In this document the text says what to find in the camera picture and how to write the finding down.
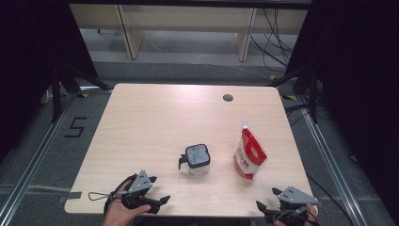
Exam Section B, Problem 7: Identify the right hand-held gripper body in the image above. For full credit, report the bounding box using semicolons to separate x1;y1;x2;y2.
272;186;320;226

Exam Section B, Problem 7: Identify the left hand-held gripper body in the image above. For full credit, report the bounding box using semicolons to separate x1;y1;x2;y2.
120;169;158;215

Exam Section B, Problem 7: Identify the red and white spout pouch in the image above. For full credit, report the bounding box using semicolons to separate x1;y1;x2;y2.
233;121;268;182

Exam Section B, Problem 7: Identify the person's right hand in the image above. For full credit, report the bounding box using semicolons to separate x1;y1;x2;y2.
305;202;319;226

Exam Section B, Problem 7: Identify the person's left hand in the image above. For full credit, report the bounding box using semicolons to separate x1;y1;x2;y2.
102;180;152;226

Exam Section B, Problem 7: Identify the grey tape strip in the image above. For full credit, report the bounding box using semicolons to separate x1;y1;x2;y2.
58;191;83;202

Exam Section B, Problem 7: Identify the black metal stand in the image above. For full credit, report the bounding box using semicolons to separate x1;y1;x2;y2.
51;63;111;124
267;66;320;124

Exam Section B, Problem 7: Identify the black curtain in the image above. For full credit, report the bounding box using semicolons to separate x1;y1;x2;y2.
285;0;399;218
0;0;99;165

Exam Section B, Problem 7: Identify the light wooden shelf unit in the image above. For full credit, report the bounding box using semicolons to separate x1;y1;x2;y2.
69;3;311;62

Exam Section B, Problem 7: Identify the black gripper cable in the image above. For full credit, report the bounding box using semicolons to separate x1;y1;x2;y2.
104;174;138;215

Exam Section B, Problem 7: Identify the black floor cable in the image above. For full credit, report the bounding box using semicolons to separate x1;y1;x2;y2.
306;173;356;226

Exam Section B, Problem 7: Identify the thin wire loop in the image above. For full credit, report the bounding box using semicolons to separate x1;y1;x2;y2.
88;191;111;202

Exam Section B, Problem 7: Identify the metal floor rail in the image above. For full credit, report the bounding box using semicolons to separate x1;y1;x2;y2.
0;90;79;226
295;93;375;226

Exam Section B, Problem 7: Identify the bundle of black cables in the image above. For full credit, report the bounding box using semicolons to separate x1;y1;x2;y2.
249;8;299;74

